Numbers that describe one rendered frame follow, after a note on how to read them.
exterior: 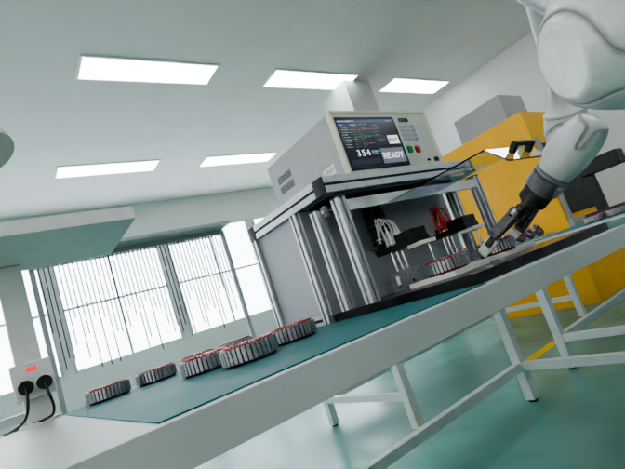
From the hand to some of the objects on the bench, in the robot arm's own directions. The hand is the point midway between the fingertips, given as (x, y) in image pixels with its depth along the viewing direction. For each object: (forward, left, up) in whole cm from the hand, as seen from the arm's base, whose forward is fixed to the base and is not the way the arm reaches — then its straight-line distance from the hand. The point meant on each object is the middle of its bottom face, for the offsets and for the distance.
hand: (496, 246), depth 129 cm
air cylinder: (+14, +25, -3) cm, 29 cm away
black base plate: (+1, +12, -5) cm, 14 cm away
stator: (+21, +84, -4) cm, 86 cm away
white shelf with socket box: (+53, +106, -3) cm, 118 cm away
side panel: (+38, +47, -5) cm, 60 cm away
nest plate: (-1, +24, -3) cm, 24 cm away
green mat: (+19, +78, -4) cm, 80 cm away
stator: (0, 0, -2) cm, 2 cm away
